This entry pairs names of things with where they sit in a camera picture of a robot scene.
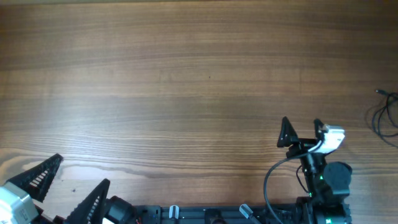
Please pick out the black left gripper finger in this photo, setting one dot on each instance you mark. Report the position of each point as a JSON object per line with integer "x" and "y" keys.
{"x": 37, "y": 180}
{"x": 91, "y": 209}

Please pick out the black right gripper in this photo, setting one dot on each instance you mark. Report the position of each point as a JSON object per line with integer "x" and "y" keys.
{"x": 304, "y": 144}

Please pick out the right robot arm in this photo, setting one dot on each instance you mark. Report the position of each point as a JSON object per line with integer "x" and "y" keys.
{"x": 327, "y": 183}

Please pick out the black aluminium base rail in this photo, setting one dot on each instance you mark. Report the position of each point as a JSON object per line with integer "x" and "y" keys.
{"x": 120, "y": 211}

